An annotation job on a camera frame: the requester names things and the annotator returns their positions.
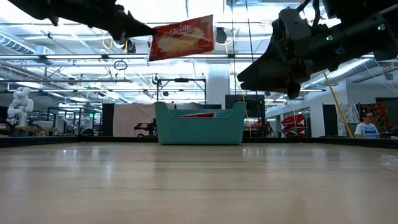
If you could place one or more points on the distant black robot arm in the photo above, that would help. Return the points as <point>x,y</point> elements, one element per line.
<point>146,127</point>

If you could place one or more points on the pink cloth panel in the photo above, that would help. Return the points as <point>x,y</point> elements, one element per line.
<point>127,119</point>

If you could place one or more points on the floral patterned fabric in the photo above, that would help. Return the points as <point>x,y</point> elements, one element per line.
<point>381,115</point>

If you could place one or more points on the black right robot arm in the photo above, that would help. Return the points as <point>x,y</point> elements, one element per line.
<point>373,37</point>

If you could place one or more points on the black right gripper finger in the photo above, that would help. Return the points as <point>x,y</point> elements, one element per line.
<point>280,85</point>
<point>267,70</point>

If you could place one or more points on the black screen panel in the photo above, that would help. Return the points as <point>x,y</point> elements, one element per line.
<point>245,98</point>

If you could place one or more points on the red Orville popcorn bag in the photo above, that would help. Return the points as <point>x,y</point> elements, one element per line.
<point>183,39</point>
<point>199,115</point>

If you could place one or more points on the white humanoid robot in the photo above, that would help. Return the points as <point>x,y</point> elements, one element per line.
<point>20,105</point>

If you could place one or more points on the person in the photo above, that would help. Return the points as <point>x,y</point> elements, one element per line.
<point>367,130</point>

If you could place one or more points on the teal plastic basket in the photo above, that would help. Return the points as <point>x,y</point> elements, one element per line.
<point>199,130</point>

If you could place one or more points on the black metal table frame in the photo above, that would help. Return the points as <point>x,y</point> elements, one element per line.
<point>62,141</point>

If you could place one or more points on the narrow black panel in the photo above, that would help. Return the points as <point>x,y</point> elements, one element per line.
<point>108,119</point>

